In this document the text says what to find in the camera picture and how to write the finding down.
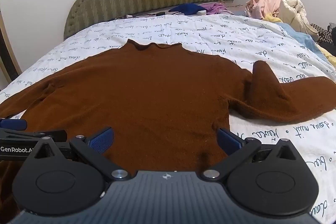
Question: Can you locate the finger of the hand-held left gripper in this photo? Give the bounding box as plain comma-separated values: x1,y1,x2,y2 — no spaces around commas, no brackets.
0,115,27,130
0,128,67,143

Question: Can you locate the wooden frame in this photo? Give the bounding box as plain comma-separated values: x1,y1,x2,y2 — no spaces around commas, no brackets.
0,11,23,84

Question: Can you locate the purple cloth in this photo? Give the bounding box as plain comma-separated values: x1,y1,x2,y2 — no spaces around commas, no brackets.
201,2,234,14

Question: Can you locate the white script-printed bed cover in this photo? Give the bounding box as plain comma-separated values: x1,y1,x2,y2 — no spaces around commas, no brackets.
0,13,336,224

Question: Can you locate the yellow cloth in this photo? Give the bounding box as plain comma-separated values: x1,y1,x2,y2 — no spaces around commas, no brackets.
262,13,283,24

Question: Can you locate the pink clothes pile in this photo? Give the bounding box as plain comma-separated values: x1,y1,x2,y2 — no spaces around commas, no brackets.
246,0,284,20

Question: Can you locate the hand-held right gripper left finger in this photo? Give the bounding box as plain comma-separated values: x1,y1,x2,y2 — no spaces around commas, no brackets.
33,127,132,183

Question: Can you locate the dark blue cloth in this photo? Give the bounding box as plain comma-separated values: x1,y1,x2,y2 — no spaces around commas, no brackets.
169,3,206,15

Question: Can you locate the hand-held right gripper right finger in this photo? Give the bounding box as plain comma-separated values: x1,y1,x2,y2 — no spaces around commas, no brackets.
201,127,300,183

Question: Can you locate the brown knit sweater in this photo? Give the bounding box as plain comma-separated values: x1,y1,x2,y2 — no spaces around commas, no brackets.
0,39,336,216

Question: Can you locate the cream quilt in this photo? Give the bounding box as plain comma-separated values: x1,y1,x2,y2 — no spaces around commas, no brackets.
279,0,319,41

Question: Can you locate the light blue sheet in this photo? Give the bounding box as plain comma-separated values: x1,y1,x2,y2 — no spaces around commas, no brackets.
276,21,328,59

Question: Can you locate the black white zigzag cloth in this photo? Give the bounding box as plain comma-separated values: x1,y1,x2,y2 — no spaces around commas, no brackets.
310,23,334,43

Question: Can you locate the pale yellow sheet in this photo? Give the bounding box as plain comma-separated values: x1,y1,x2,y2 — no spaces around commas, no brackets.
314,43,336,67

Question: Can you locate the dark garment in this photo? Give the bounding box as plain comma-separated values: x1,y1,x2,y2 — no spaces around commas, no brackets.
327,25,336,45

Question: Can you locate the thin black cable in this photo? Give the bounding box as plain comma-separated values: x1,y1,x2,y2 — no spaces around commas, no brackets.
113,12,171,20

